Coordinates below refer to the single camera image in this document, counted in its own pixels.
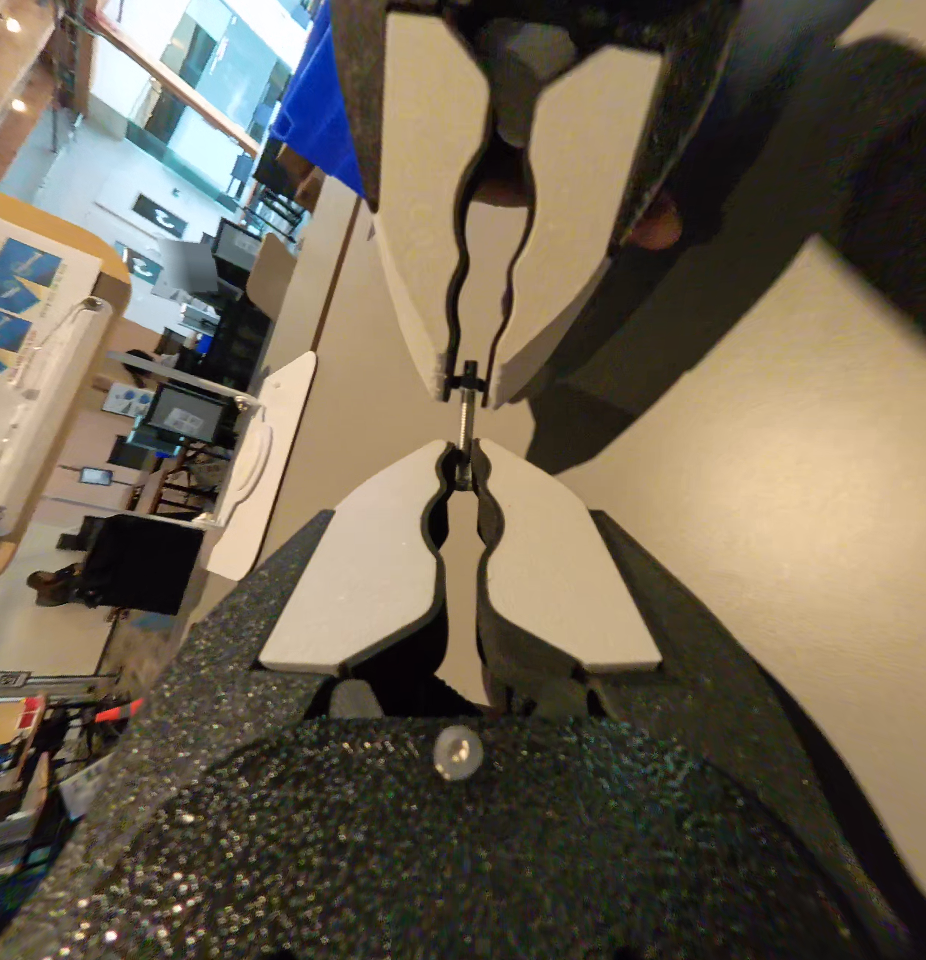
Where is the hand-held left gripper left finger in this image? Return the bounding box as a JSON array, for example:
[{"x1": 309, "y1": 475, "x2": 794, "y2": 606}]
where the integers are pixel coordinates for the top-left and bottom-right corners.
[{"x1": 259, "y1": 440, "x2": 453, "y2": 717}]

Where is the blue plastic bin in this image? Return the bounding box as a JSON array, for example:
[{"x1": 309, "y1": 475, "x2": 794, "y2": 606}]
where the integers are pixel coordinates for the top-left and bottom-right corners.
[{"x1": 270, "y1": 0, "x2": 368, "y2": 201}]

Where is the printed instruction sheet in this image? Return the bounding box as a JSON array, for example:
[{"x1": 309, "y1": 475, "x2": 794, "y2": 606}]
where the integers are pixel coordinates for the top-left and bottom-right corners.
[{"x1": 0, "y1": 210, "x2": 104, "y2": 385}]

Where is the white clamp bar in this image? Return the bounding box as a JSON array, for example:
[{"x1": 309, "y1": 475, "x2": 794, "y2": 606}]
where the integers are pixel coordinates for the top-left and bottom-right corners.
[{"x1": 0, "y1": 296, "x2": 116, "y2": 538}]

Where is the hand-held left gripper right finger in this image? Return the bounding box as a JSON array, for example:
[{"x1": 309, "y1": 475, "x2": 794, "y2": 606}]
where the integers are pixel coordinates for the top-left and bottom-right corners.
[{"x1": 474, "y1": 437, "x2": 665, "y2": 717}]

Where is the silver bolt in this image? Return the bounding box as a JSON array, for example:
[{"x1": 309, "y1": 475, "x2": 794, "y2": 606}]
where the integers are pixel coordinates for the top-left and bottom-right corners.
[{"x1": 452, "y1": 399, "x2": 479, "y2": 494}]

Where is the small black monitor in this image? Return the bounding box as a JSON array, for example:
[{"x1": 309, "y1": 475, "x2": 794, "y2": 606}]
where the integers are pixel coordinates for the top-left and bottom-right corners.
[{"x1": 125, "y1": 382, "x2": 236, "y2": 453}]

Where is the person's right forearm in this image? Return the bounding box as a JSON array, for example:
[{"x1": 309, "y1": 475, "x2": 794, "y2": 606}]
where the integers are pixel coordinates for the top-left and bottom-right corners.
[{"x1": 684, "y1": 0, "x2": 926, "y2": 346}]

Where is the black wall poster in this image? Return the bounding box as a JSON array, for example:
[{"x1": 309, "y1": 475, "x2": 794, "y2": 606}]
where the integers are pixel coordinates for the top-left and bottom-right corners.
[
  {"x1": 133, "y1": 192, "x2": 189, "y2": 238},
  {"x1": 114, "y1": 240, "x2": 165, "y2": 285}
]

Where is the person's right hand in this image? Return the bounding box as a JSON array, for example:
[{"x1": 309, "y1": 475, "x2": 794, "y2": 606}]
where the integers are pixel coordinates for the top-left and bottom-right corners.
[{"x1": 628, "y1": 191, "x2": 685, "y2": 254}]

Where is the white base board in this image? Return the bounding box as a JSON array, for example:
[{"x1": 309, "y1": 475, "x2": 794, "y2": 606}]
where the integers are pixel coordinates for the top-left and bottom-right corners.
[{"x1": 206, "y1": 350, "x2": 319, "y2": 583}]

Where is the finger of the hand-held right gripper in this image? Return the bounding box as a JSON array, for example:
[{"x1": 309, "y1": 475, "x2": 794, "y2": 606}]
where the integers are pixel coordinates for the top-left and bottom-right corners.
[
  {"x1": 493, "y1": 45, "x2": 668, "y2": 410},
  {"x1": 373, "y1": 11, "x2": 496, "y2": 402}
]

